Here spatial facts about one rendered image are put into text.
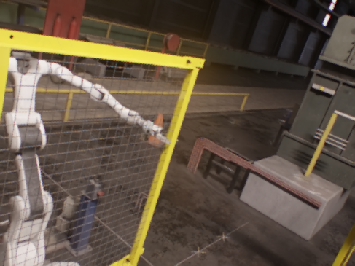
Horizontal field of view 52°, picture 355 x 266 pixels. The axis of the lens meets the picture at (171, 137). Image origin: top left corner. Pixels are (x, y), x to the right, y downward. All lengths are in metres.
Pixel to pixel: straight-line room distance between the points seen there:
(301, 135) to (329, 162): 0.52
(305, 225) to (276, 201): 0.44
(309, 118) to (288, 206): 1.31
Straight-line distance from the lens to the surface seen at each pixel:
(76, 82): 2.55
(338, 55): 5.34
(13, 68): 2.35
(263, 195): 4.89
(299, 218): 4.78
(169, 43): 10.94
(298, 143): 5.38
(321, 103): 5.30
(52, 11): 8.61
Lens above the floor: 2.07
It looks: 19 degrees down
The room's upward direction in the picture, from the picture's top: 17 degrees clockwise
